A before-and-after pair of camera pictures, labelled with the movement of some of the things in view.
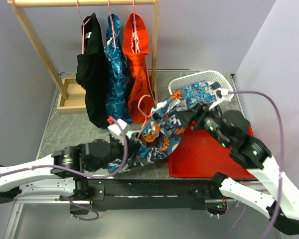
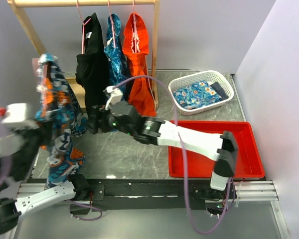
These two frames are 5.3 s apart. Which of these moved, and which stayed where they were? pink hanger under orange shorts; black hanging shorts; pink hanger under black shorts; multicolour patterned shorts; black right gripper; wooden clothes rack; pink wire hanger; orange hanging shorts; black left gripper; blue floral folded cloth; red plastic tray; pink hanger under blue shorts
Moved: black left gripper; black right gripper; multicolour patterned shorts; pink wire hanger
Stayed: red plastic tray; black hanging shorts; orange hanging shorts; pink hanger under blue shorts; pink hanger under orange shorts; pink hanger under black shorts; blue floral folded cloth; wooden clothes rack
